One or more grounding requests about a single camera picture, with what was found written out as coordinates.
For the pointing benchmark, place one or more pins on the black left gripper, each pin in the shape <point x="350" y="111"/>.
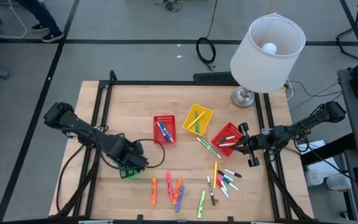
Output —
<point x="129" y="154"/>

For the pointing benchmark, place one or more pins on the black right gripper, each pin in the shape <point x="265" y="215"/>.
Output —
<point x="256" y="143"/>

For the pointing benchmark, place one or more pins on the teal cap fine marker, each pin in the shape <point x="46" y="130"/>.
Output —
<point x="228" y="138"/>
<point x="226" y="180"/>

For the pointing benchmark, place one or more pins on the orange cap fine marker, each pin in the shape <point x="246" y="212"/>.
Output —
<point x="225" y="144"/>

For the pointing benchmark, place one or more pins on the red plastic basket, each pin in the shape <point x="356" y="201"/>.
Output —
<point x="228" y="128"/>
<point x="158" y="140"/>

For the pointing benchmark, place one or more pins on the green plastic basket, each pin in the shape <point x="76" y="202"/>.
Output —
<point x="130" y="176"/>

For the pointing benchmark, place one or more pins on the blue dry-erase marker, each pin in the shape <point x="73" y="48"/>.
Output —
<point x="159" y="125"/>
<point x="170" y="137"/>

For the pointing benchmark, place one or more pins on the orange highlighter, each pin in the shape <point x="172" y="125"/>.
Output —
<point x="154" y="191"/>
<point x="177" y="190"/>

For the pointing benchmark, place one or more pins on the pink highlighter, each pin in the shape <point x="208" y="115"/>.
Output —
<point x="169" y="186"/>

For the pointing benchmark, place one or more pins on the purple highlighter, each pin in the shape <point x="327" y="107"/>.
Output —
<point x="180" y="199"/>

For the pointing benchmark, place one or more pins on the light green highlighter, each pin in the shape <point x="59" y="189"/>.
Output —
<point x="201" y="204"/>

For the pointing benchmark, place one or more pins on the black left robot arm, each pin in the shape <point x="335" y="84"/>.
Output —
<point x="79" y="130"/>

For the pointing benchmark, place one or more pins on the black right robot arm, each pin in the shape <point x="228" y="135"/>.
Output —
<point x="306" y="123"/>

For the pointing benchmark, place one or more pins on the yellow plastic basket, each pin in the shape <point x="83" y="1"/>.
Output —
<point x="207" y="115"/>

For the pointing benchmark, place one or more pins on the black keyboard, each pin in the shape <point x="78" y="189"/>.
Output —
<point x="213" y="77"/>

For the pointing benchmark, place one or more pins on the white paper sheet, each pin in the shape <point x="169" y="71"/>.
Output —
<point x="317" y="146"/>

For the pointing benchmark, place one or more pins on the white shade table lamp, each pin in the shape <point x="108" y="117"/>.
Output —
<point x="259" y="71"/>

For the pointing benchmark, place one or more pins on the white round container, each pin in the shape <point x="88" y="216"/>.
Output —
<point x="314" y="178"/>
<point x="337" y="183"/>

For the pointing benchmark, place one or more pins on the black desk crossbar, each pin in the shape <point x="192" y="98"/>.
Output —
<point x="328" y="151"/>

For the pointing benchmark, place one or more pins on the black table edge bracket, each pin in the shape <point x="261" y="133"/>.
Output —
<point x="140" y="218"/>
<point x="230" y="219"/>

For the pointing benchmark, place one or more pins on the black aluminium table frame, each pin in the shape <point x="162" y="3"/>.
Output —
<point x="166" y="82"/>

